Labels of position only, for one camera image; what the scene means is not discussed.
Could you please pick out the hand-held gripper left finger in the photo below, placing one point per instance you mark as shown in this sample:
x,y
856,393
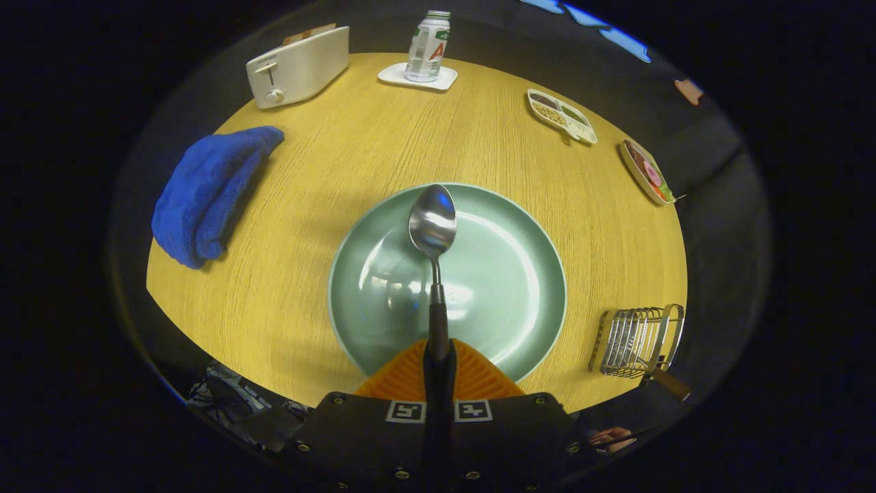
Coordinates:
x,y
369,438

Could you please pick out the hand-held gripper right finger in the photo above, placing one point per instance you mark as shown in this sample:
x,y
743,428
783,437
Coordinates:
x,y
506,438

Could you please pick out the pale green plate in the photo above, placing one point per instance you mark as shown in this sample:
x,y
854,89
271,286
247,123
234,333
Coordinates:
x,y
506,287

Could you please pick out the blue towel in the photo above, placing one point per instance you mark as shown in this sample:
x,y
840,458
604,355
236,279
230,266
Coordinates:
x,y
205,192

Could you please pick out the plate with meat and vegetables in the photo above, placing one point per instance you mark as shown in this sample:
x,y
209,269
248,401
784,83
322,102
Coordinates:
x,y
647,171

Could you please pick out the divided dish with grains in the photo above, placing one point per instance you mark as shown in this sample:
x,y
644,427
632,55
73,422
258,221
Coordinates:
x,y
558,113

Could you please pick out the white square coaster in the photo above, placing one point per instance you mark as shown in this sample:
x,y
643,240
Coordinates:
x,y
393,74

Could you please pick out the white toaster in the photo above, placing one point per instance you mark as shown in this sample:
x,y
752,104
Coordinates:
x,y
301,65

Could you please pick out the white drink bottle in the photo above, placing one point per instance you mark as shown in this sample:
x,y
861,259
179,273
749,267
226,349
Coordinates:
x,y
428,48

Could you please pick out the toasted bread slice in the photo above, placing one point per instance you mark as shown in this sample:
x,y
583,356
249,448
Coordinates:
x,y
308,33

